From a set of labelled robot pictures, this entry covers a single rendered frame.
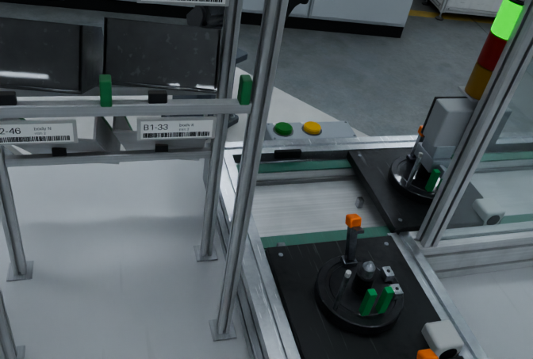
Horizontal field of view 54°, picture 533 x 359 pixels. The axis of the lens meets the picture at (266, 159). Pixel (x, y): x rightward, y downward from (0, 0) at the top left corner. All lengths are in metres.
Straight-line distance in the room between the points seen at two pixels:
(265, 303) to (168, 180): 0.44
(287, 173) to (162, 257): 0.31
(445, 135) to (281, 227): 0.35
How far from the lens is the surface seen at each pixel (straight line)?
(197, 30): 0.62
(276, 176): 1.10
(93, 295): 0.97
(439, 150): 1.06
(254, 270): 0.88
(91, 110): 0.58
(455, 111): 0.86
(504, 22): 0.82
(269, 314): 0.84
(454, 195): 0.94
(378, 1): 4.24
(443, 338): 0.85
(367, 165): 1.14
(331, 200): 1.10
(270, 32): 0.56
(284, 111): 1.46
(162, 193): 1.14
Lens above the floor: 1.62
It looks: 37 degrees down
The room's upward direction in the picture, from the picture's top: 11 degrees clockwise
